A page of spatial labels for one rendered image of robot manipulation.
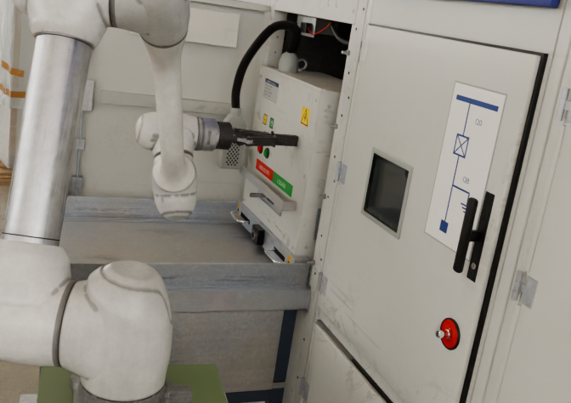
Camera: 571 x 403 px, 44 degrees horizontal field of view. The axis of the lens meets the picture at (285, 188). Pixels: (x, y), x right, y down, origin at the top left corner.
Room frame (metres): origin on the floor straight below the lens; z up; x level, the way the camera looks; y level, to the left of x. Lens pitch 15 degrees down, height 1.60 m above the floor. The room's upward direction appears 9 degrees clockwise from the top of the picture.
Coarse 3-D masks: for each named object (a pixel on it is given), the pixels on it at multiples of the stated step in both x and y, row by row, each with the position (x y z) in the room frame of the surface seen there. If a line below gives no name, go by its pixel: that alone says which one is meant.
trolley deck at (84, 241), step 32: (64, 224) 2.04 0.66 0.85; (96, 224) 2.08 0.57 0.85; (128, 224) 2.13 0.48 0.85; (160, 224) 2.17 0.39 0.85; (192, 224) 2.22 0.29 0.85; (224, 224) 2.27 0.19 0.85; (96, 256) 1.83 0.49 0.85; (128, 256) 1.86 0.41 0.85; (160, 256) 1.90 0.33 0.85; (192, 256) 1.94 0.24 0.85; (224, 256) 1.98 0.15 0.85; (256, 256) 2.02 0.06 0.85; (192, 288) 1.71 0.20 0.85; (224, 288) 1.74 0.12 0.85; (256, 288) 1.77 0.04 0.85; (288, 288) 1.81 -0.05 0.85
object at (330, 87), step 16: (304, 80) 2.06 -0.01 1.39; (320, 80) 2.13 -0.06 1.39; (336, 80) 2.21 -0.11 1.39; (320, 96) 1.86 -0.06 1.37; (336, 96) 1.88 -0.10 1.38; (320, 112) 1.86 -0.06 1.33; (336, 112) 1.88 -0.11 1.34; (320, 128) 1.87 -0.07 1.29; (320, 144) 1.87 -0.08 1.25; (320, 160) 1.87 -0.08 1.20; (320, 176) 1.88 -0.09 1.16; (320, 192) 1.88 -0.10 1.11; (304, 208) 1.86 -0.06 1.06; (304, 240) 1.87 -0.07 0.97
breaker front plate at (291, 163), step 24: (264, 72) 2.27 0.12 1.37; (288, 96) 2.06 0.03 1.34; (312, 96) 1.91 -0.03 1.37; (288, 120) 2.04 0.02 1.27; (312, 120) 1.88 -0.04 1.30; (312, 144) 1.86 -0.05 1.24; (288, 168) 1.99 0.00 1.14; (264, 216) 2.11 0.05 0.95; (288, 216) 1.94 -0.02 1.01; (288, 240) 1.92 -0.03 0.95
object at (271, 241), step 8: (240, 200) 2.33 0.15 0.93; (248, 208) 2.24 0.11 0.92; (240, 216) 2.27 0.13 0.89; (248, 216) 2.20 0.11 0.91; (256, 216) 2.17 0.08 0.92; (248, 224) 2.19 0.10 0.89; (264, 224) 2.09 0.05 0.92; (272, 232) 2.03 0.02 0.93; (264, 240) 2.05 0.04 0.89; (272, 240) 1.99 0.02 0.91; (264, 248) 2.04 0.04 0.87; (280, 248) 1.93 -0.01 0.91; (272, 256) 1.98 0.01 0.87; (280, 256) 1.92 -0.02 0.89; (296, 256) 1.85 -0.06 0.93; (304, 256) 1.86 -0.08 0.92
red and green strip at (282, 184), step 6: (258, 162) 2.21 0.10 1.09; (258, 168) 2.20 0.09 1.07; (264, 168) 2.16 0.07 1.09; (270, 168) 2.11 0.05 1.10; (264, 174) 2.15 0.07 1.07; (270, 174) 2.10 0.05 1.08; (276, 174) 2.06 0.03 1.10; (270, 180) 2.10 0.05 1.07; (276, 180) 2.05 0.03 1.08; (282, 180) 2.01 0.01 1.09; (282, 186) 2.01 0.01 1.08; (288, 186) 1.97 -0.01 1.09; (288, 192) 1.96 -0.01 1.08
